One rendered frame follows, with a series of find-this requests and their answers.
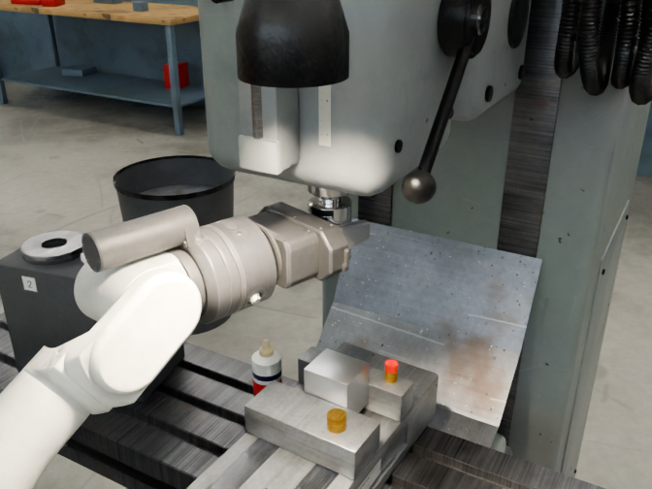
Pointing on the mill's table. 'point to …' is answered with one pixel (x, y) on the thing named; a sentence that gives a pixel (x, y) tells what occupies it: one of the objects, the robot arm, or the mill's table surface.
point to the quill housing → (343, 97)
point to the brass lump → (336, 420)
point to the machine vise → (224, 472)
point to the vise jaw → (311, 429)
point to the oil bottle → (266, 367)
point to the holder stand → (49, 298)
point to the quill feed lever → (467, 34)
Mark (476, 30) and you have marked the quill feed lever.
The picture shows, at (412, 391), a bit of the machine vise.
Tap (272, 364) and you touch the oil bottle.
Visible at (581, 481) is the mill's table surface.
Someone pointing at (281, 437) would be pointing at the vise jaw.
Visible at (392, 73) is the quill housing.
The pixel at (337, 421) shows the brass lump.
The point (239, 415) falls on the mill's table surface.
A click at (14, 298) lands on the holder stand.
